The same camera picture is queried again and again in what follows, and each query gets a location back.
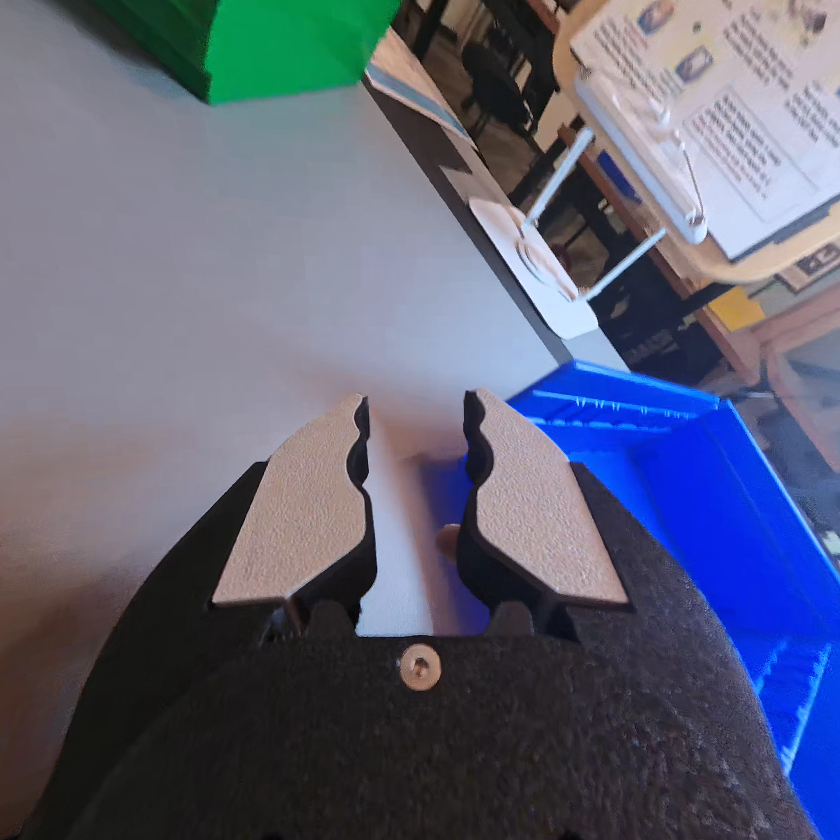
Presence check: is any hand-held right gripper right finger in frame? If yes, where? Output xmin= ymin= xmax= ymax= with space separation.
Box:
xmin=456 ymin=387 xmax=632 ymax=619

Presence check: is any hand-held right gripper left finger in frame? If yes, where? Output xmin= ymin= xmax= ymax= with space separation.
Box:
xmin=210 ymin=392 xmax=379 ymax=618

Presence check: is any blue plastic bin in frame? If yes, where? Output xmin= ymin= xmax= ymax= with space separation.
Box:
xmin=420 ymin=359 xmax=840 ymax=840

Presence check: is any green plastic bin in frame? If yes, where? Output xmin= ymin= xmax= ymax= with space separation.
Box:
xmin=88 ymin=0 xmax=403 ymax=106

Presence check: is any printed marker sign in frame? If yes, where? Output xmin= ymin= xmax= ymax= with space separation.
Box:
xmin=776 ymin=241 xmax=840 ymax=294

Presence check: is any instruction sheet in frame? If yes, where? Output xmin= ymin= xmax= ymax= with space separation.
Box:
xmin=570 ymin=0 xmax=840 ymax=261

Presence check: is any black office chair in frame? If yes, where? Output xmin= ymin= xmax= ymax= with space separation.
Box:
xmin=459 ymin=41 xmax=534 ymax=135

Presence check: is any white paper label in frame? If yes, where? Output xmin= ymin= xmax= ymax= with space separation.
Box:
xmin=363 ymin=28 xmax=479 ymax=151

